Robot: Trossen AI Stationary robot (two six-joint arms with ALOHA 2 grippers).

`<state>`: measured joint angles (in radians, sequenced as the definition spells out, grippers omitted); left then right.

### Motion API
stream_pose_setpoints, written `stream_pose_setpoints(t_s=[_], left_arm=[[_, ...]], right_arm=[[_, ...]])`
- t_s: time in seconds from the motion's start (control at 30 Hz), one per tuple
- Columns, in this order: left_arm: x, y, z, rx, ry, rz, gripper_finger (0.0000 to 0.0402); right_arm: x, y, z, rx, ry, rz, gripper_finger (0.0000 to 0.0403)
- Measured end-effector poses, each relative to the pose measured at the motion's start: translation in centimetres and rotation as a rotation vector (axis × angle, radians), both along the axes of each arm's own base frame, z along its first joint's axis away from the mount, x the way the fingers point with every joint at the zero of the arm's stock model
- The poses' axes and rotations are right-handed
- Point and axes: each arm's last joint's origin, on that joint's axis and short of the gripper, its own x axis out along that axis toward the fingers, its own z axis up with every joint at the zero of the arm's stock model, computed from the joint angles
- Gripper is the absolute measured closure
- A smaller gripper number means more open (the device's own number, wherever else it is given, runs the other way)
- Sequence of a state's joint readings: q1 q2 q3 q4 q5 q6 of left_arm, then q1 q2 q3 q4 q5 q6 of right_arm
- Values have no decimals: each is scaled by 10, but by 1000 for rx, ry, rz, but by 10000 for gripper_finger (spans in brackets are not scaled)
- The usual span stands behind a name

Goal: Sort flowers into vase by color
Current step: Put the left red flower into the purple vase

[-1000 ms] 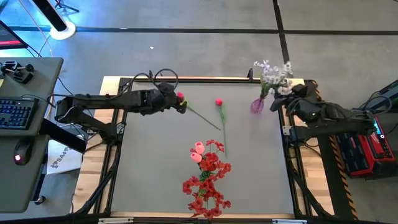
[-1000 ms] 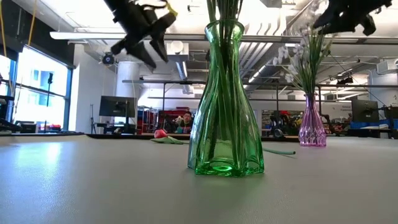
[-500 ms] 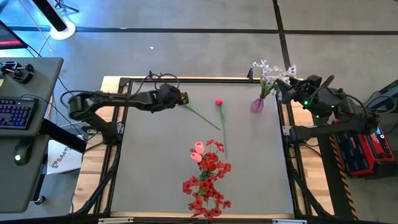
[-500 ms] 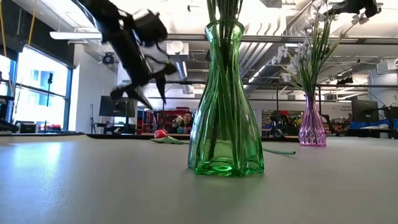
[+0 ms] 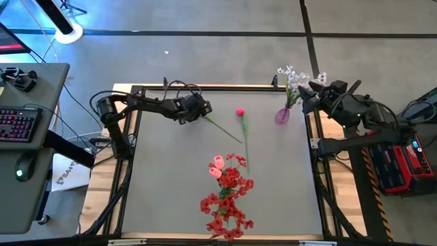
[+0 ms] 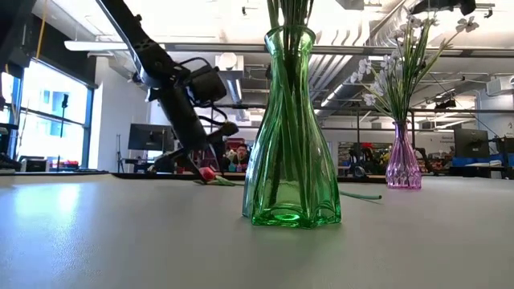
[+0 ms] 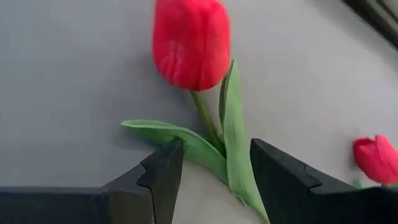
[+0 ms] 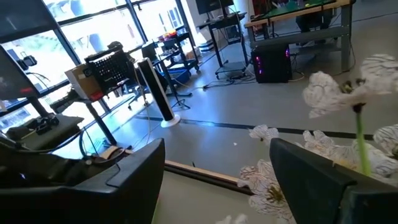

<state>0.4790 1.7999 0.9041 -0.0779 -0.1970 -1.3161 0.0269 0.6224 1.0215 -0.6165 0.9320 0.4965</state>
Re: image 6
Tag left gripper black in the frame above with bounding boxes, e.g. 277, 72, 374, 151
150, 79, 241, 184

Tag red artificial tulip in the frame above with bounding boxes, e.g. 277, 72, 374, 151
194, 166, 383, 201

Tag white artificial flower bunch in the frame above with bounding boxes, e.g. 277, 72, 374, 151
349, 7, 481, 186

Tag green glass vase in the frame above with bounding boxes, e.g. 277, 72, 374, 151
242, 24, 343, 230

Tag pink glass vase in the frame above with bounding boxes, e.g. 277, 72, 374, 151
385, 120, 422, 190

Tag person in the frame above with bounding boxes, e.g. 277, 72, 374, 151
222, 143, 252, 173
360, 141, 378, 161

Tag black room monitor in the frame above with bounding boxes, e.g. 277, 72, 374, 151
127, 123, 177, 153
454, 128, 492, 159

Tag white round ceiling lamp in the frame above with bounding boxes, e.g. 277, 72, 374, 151
219, 52, 239, 71

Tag black stand by window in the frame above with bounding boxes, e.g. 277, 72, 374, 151
55, 93, 70, 169

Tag large blue-framed window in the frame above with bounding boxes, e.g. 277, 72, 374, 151
0, 59, 96, 170

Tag blue storage bins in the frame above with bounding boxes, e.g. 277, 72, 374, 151
451, 153, 514, 168

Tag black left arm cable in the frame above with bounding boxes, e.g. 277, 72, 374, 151
176, 55, 228, 126

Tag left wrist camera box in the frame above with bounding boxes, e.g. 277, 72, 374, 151
190, 65, 228, 104

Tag silver ceiling duct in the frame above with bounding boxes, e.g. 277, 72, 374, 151
312, 0, 437, 118

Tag yellow hanging cable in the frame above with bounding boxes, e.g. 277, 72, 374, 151
35, 0, 50, 61

